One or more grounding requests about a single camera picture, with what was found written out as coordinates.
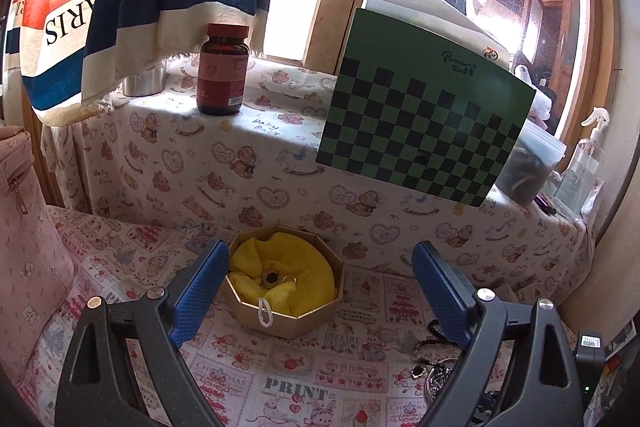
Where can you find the green checkered board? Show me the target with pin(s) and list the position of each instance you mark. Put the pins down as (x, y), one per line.
(425, 117)

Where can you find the red supplement bottle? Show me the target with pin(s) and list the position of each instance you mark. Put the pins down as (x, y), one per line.
(222, 72)

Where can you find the clear plastic container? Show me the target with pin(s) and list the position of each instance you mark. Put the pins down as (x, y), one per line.
(530, 167)

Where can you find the metal cup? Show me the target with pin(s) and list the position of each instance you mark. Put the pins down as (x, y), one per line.
(144, 83)

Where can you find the yellow lining cloth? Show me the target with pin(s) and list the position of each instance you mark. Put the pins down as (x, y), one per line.
(300, 269)

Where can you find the clear spray bottle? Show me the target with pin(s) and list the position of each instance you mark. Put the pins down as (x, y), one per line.
(580, 167)

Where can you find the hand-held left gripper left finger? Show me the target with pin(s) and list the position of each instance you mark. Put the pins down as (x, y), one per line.
(200, 292)

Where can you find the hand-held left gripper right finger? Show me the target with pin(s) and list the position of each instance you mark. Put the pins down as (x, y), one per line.
(440, 297)

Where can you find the red picture print cloth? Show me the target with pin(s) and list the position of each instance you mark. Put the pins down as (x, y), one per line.
(300, 377)

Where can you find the silver bangle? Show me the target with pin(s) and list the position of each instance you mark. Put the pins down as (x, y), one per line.
(439, 379)

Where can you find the bear print cloth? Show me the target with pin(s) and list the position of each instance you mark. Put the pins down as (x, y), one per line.
(200, 167)

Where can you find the pink backpack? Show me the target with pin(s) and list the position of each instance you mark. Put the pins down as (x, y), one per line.
(30, 247)

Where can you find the octagonal gold jewelry box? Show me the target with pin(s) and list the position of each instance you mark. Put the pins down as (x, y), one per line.
(295, 322)

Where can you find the dark stone pendant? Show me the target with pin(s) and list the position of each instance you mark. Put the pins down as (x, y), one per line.
(418, 372)
(272, 278)

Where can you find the striped cloth with lettering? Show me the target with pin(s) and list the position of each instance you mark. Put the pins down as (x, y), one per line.
(60, 7)

